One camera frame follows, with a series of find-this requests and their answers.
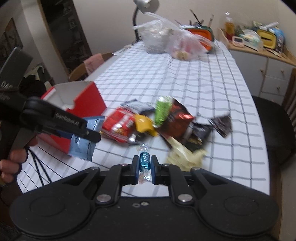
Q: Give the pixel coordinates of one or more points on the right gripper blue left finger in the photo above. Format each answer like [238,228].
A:
[132,174]

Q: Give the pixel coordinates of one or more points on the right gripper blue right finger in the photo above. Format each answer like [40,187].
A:
[160,173]

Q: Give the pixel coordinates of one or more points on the blue candy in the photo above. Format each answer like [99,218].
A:
[144,164]

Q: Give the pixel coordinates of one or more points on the cream snack packet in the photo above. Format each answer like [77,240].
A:
[180,156]

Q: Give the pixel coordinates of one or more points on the small yellow snack packet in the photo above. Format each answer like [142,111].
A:
[144,125]

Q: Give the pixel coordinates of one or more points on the copper brown foil packet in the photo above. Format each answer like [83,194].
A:
[177,122]

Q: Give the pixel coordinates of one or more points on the red noodle snack packet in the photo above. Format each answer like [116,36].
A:
[119,125]

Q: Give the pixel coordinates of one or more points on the black snack packet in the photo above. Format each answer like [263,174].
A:
[198,136]

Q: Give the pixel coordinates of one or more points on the light blue packet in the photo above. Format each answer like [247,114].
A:
[83,148]

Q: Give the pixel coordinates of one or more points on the green snack bar packet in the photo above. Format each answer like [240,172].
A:
[162,110]

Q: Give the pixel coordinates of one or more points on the white and blue snack packet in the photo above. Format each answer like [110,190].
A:
[138,107]

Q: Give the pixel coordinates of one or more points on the brown chocolate candy bag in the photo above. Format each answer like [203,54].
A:
[222,124]

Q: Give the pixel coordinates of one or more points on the clear bag of pink snacks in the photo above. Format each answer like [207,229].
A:
[183,45]

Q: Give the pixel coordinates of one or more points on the clear bag of grey snacks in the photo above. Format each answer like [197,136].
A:
[155,35]

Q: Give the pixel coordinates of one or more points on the person's left hand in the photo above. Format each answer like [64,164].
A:
[12,165]

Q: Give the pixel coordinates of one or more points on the black garment on chair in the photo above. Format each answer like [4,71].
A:
[30,87]

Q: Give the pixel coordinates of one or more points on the white grid tablecloth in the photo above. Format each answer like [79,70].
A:
[209,86]

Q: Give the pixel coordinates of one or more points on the red and white cardboard box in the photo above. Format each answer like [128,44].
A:
[81,98]

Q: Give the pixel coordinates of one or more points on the left wooden chair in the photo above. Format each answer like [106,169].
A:
[79,73]

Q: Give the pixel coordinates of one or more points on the wooden chair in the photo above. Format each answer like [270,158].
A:
[278,122]
[79,73]

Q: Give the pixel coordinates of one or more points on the pink towel on chair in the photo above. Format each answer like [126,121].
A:
[93,62]

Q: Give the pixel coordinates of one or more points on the dark bookshelf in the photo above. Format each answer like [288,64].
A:
[67,32]

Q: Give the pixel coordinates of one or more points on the small packet near lamp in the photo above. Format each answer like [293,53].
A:
[122,50]

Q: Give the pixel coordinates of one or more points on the right wooden chair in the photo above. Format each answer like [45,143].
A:
[278,122]

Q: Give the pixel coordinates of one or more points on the white corner cabinet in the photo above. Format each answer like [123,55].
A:
[267,76]

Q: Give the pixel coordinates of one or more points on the orange green storage basket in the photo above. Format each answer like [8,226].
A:
[203,33]

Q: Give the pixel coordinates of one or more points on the small white digital timer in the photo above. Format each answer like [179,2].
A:
[238,42]

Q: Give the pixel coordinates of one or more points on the yellow drink bottle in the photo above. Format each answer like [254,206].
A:
[229,26]

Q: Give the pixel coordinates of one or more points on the white tissue pack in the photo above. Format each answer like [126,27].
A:
[252,40]

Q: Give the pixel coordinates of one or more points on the silver desk lamp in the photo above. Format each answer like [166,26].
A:
[143,7]

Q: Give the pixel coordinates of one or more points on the yellow box on cabinet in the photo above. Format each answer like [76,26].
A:
[268,39]

